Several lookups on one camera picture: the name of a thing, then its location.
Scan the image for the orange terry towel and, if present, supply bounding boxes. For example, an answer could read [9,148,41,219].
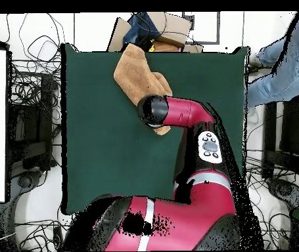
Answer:
[112,43,173,136]

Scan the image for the dark green table cloth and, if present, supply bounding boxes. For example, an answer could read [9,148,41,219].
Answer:
[60,43,250,215]

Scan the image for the orange-brown cloth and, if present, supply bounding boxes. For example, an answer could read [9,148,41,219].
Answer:
[150,39,185,53]

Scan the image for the blue jeans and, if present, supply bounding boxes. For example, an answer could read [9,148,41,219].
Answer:
[122,12,163,53]

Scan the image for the brown cardboard sheet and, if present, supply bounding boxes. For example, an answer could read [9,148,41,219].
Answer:
[106,17,132,53]

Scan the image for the brown cardboard box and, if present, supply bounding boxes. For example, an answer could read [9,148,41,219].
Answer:
[145,11,193,45]

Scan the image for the black equipment stand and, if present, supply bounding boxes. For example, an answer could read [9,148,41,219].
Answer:
[7,73,58,171]

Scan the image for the dark-framed white board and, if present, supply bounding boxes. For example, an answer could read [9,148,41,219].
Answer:
[182,11,221,45]

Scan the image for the black wheeled stand base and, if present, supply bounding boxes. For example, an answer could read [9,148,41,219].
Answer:
[7,169,50,211]

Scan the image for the person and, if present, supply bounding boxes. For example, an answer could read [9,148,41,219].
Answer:
[247,11,299,108]

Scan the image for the black chair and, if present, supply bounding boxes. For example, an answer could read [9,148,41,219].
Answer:
[280,95,299,158]

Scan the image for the black upright post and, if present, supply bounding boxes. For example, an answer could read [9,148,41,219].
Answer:
[262,102,278,180]

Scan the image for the black cable tangle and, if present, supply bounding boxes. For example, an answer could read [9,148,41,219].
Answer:
[5,12,66,124]
[244,157,293,250]

